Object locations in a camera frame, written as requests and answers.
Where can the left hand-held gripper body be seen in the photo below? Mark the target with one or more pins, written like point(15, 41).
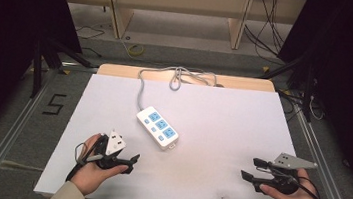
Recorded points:
point(115, 143)

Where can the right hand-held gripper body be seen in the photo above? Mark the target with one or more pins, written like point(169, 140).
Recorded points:
point(284, 180)

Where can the person's left hand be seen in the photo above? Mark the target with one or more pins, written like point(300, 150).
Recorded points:
point(90, 175)

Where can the white power strip blue sockets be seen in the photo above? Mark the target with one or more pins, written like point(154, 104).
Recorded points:
point(157, 127)

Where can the white table cover sheet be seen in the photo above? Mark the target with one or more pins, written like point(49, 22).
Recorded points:
point(213, 144)

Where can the wooden table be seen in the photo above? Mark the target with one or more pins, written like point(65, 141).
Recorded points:
point(250, 84)

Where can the black metal stand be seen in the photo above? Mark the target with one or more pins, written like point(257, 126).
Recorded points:
point(37, 70)
point(307, 94)

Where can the aluminium floor rail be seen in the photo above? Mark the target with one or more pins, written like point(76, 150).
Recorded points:
point(325, 163)
point(9, 134)

